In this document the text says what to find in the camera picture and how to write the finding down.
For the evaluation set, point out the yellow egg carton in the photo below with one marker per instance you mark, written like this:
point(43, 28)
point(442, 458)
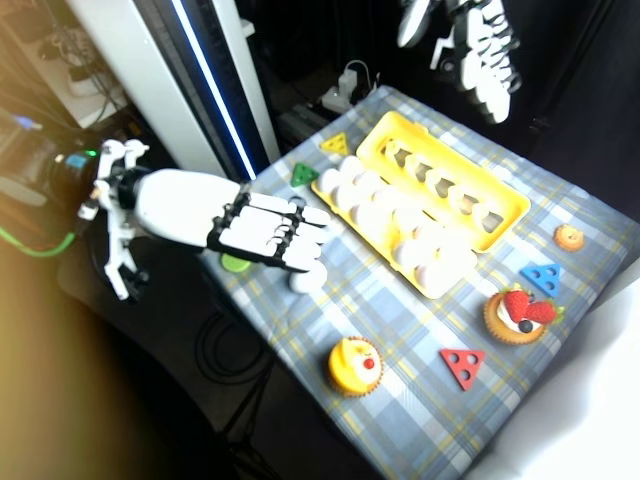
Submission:
point(490, 200)

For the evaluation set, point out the white egg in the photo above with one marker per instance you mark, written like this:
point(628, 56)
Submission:
point(372, 182)
point(351, 165)
point(457, 257)
point(328, 180)
point(306, 282)
point(371, 216)
point(434, 232)
point(348, 196)
point(396, 200)
point(410, 252)
point(432, 277)

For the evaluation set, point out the white power strip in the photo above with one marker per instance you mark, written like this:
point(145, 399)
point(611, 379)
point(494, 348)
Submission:
point(345, 87)

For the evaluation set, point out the yellow triangle block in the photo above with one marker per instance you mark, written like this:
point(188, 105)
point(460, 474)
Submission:
point(336, 144)

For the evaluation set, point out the round toy cookie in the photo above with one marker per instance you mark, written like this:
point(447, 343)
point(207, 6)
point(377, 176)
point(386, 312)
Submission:
point(569, 237)

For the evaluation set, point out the green triangle block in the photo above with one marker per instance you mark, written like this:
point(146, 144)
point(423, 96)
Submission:
point(303, 175)

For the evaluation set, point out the blue triangle block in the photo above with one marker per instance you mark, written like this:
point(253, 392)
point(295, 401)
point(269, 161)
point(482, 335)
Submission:
point(544, 277)

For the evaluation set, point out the toy strawberry tart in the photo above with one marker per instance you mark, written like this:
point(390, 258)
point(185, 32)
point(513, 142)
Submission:
point(520, 316)

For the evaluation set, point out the red triangle block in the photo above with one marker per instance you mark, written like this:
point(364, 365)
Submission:
point(462, 365)

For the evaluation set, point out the white column with blue stripe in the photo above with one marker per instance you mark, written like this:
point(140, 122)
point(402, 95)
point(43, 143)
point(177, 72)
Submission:
point(165, 90)

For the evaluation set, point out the green round disc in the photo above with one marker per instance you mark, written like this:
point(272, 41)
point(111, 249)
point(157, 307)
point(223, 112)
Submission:
point(235, 263)

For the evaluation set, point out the yellow toy cupcake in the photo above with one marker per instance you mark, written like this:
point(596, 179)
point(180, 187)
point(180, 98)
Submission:
point(355, 366)

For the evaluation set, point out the plaid table cloth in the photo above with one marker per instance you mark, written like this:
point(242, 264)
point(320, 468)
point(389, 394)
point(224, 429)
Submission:
point(400, 425)

